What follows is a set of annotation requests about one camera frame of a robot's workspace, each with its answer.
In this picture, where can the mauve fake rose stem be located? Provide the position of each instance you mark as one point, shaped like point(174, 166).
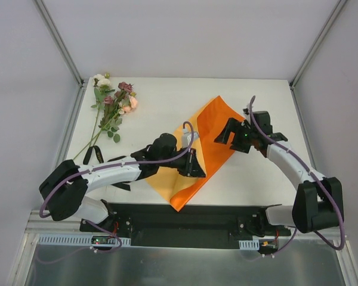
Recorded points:
point(103, 93)

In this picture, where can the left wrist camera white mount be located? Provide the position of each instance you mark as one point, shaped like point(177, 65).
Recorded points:
point(188, 137)

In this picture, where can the pink fake rose stem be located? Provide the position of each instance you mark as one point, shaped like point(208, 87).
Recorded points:
point(121, 104)

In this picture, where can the black ribbon with gold text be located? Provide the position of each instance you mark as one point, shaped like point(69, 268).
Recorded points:
point(98, 154)

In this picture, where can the left aluminium frame post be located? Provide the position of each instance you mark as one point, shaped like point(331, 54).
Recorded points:
point(58, 40)

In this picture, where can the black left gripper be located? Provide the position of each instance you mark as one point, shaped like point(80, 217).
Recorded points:
point(190, 164)

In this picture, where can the white fake rose stem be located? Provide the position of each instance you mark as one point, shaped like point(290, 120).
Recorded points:
point(86, 128)

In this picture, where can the orange wrapping paper sheet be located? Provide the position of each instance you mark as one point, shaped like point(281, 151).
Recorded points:
point(208, 122)

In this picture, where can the right aluminium frame post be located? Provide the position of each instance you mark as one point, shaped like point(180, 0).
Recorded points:
point(319, 40)

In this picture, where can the aluminium frame post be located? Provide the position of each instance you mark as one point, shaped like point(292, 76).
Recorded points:
point(58, 40)
point(319, 40)

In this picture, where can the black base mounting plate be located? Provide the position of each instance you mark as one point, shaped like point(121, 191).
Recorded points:
point(216, 227)

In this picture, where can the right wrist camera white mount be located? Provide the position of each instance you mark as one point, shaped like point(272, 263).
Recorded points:
point(248, 113)

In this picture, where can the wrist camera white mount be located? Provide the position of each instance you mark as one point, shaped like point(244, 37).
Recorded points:
point(248, 113)
point(188, 137)

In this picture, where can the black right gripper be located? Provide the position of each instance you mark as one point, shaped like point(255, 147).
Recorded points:
point(237, 137)

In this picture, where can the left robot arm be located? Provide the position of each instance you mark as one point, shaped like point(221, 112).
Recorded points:
point(65, 190)

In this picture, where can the left white slotted cable duct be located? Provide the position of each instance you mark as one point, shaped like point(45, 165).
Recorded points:
point(82, 240)

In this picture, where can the white slotted cable duct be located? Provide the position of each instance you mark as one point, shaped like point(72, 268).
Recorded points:
point(82, 240)
point(253, 245)

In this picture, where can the right white slotted cable duct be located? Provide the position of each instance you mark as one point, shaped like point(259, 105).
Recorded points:
point(253, 245)

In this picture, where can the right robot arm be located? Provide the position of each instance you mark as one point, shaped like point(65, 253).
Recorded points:
point(318, 202)

